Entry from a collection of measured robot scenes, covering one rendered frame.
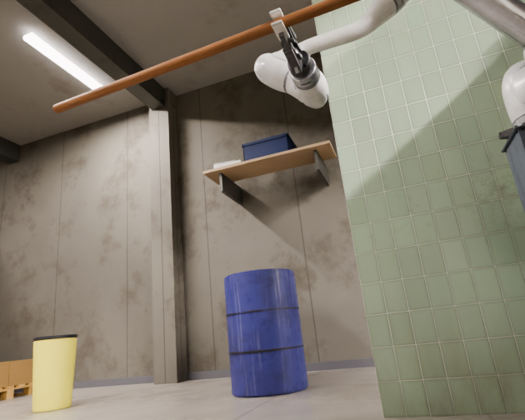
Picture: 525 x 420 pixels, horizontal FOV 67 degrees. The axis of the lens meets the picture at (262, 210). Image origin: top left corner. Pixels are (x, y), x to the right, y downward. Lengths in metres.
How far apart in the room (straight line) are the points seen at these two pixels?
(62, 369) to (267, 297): 1.88
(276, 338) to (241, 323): 0.28
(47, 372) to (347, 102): 3.14
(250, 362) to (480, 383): 1.56
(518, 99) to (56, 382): 3.68
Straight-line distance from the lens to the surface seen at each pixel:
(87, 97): 1.42
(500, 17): 1.62
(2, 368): 5.78
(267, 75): 1.46
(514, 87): 1.74
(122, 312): 5.55
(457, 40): 2.50
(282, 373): 3.03
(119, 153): 6.20
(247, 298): 3.03
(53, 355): 3.93
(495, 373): 2.07
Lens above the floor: 0.41
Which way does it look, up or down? 17 degrees up
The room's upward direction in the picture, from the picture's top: 6 degrees counter-clockwise
